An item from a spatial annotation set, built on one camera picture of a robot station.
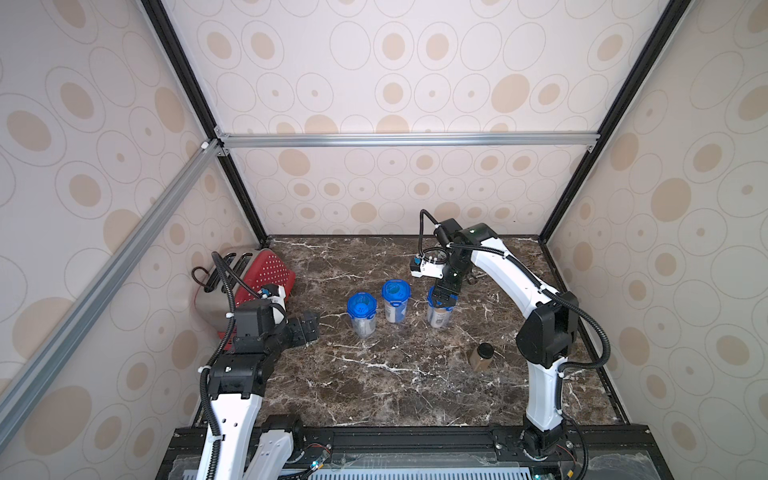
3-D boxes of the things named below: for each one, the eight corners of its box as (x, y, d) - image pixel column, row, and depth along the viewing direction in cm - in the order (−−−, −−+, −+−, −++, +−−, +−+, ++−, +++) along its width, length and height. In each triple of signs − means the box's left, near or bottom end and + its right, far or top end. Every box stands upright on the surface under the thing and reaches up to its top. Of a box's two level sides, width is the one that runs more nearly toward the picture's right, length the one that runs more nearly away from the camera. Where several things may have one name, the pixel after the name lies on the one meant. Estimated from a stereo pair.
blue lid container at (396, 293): (379, 322, 98) (378, 298, 87) (385, 301, 103) (385, 276, 92) (404, 328, 97) (406, 304, 86) (409, 306, 102) (411, 281, 91)
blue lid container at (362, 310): (351, 338, 95) (346, 315, 83) (353, 316, 100) (348, 291, 89) (376, 338, 95) (374, 315, 83) (377, 316, 100) (375, 291, 89)
